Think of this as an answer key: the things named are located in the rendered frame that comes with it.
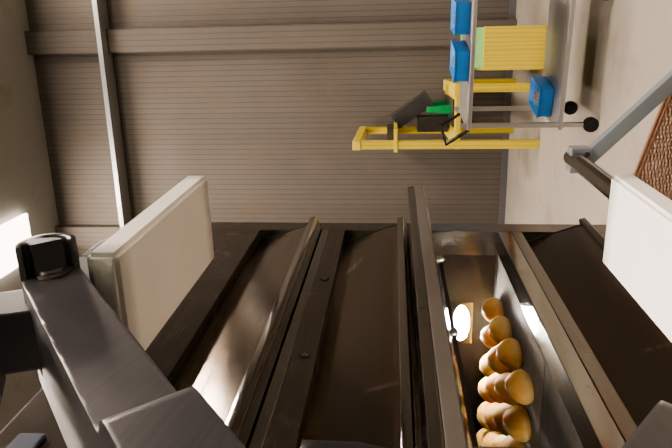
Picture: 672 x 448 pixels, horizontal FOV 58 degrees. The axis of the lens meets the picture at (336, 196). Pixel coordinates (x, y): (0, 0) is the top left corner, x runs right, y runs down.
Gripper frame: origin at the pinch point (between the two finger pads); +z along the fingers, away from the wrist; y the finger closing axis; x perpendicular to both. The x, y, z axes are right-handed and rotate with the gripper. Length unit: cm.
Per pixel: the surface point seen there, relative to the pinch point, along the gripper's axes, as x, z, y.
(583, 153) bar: -18, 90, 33
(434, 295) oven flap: -41, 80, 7
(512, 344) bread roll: -70, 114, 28
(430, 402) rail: -41, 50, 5
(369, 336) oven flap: -55, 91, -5
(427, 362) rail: -41, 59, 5
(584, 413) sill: -55, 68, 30
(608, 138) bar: -15, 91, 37
